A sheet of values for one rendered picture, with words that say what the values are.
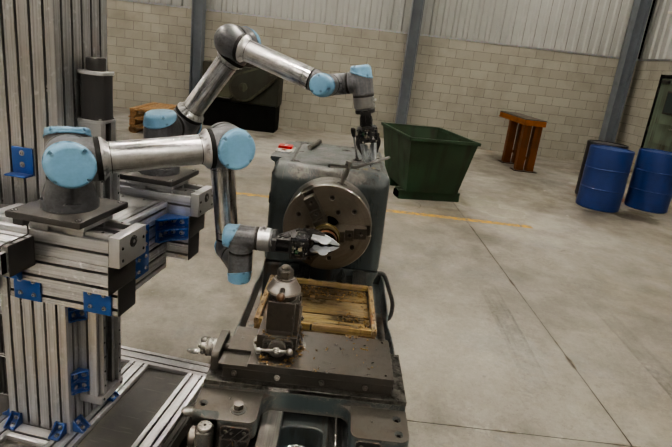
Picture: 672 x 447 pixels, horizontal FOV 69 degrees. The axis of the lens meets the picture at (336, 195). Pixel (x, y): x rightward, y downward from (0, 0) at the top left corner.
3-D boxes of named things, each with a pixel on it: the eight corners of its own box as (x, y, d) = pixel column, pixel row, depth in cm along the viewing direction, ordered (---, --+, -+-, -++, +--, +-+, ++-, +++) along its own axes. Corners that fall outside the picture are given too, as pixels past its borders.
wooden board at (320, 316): (269, 284, 171) (270, 274, 170) (370, 296, 171) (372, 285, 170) (253, 329, 142) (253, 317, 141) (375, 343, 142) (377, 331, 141)
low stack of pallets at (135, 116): (151, 123, 988) (151, 101, 977) (193, 127, 993) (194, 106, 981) (127, 132, 868) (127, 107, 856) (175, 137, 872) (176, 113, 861)
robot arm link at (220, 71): (150, 128, 190) (229, 16, 171) (173, 125, 204) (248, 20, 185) (172, 149, 190) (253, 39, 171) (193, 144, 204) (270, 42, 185)
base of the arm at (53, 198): (26, 208, 133) (24, 173, 131) (65, 195, 148) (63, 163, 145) (76, 217, 131) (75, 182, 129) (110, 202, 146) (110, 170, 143)
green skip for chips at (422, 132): (373, 177, 740) (381, 122, 718) (431, 181, 759) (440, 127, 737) (400, 203, 614) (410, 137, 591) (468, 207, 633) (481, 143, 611)
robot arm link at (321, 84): (206, 15, 162) (336, 73, 154) (222, 18, 172) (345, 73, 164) (196, 48, 165) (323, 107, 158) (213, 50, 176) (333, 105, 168)
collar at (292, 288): (269, 280, 117) (270, 269, 116) (302, 284, 117) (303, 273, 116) (264, 296, 109) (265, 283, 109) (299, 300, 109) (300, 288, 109)
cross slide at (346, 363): (223, 337, 126) (224, 321, 125) (387, 355, 126) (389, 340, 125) (205, 377, 110) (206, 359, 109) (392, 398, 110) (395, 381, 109)
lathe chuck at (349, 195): (275, 245, 182) (300, 167, 174) (355, 270, 184) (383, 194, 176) (271, 254, 173) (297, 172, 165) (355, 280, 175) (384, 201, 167)
